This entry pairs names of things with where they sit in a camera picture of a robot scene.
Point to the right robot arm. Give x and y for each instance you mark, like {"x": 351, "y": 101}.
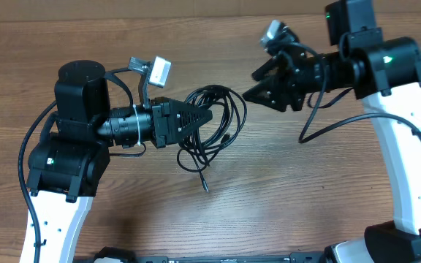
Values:
{"x": 385, "y": 75}

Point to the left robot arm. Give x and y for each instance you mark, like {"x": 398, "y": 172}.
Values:
{"x": 73, "y": 151}

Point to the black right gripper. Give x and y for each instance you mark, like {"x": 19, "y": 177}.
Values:
{"x": 284, "y": 90}

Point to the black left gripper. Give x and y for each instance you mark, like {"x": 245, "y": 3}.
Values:
{"x": 164, "y": 120}

